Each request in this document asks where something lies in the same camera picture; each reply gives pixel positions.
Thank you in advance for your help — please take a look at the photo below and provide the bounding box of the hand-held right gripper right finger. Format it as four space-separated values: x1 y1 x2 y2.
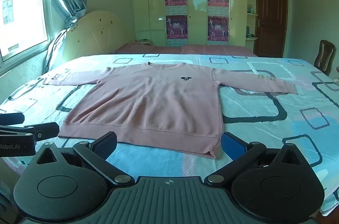
206 132 301 185

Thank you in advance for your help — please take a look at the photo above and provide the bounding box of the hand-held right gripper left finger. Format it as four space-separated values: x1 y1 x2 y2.
36 131 135 186

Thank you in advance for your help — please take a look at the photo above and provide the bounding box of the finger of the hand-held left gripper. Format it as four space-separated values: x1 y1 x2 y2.
0 122 60 145
0 113 25 125

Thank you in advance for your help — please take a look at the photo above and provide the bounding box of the pink sweatshirt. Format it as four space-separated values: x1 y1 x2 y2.
42 62 298 160

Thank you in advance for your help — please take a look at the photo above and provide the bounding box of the printed light blue bedsheet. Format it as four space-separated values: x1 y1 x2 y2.
0 54 339 215

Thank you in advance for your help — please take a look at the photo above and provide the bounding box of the stack of papers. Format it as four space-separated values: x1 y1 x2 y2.
133 38 153 46

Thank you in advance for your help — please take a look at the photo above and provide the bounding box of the cream headboard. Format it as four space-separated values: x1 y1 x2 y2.
62 10 136 55

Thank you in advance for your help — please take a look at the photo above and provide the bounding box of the window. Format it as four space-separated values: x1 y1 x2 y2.
0 0 53 63

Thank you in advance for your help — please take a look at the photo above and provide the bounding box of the brown wooden chair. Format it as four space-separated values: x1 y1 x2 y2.
314 40 336 76

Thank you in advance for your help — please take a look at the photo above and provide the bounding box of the cream corner shelf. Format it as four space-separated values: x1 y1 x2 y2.
245 0 259 41

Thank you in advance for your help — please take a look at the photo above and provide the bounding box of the brown wooden door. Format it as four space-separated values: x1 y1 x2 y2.
253 0 289 57

